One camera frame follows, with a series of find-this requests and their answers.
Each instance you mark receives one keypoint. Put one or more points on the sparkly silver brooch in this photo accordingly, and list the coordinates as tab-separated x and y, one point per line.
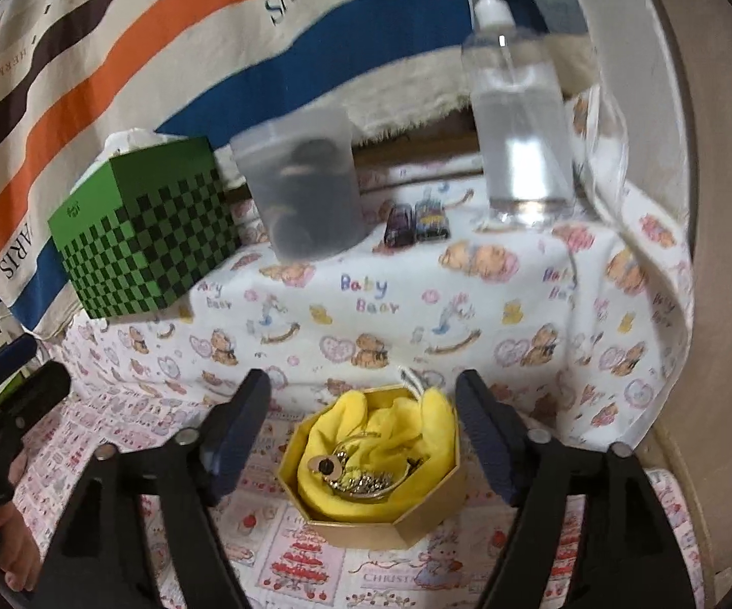
366	485

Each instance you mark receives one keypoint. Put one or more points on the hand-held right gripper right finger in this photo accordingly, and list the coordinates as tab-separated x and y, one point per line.
490	444

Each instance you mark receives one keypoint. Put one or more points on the translucent plastic container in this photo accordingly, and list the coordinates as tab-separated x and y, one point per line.
302	190

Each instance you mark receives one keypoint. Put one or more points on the yellow cloth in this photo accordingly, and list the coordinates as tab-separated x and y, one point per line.
378	415

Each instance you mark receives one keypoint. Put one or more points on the person's left hand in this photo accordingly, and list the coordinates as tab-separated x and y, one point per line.
17	552

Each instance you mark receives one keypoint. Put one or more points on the gold octagonal box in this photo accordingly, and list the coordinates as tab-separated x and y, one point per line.
366	533

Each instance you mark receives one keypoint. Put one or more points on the green black checkered box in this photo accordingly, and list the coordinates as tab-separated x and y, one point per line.
144	247

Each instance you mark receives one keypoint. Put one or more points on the bear print cloth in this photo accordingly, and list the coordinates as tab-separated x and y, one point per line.
404	292

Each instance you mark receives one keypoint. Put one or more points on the strawberry print cloth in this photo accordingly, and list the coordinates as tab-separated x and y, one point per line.
302	558

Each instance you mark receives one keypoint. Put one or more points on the small black stud earring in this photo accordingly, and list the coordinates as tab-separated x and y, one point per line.
413	460

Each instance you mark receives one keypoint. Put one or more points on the orange and black earring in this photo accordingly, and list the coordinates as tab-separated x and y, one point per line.
325	466

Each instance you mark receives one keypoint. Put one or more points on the white tissue paper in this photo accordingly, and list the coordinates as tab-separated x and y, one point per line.
131	139

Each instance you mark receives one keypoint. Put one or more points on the wooden bed frame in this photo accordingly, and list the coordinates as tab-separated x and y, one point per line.
417	152

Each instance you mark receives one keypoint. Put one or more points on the striped towel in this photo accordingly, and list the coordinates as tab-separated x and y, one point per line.
150	44

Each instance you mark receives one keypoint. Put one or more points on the clear bangle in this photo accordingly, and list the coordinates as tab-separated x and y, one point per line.
356	439

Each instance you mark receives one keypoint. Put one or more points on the clear spray bottle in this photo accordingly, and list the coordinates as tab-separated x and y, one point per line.
518	139

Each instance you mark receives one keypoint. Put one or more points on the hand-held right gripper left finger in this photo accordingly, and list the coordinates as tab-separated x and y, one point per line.
233	450

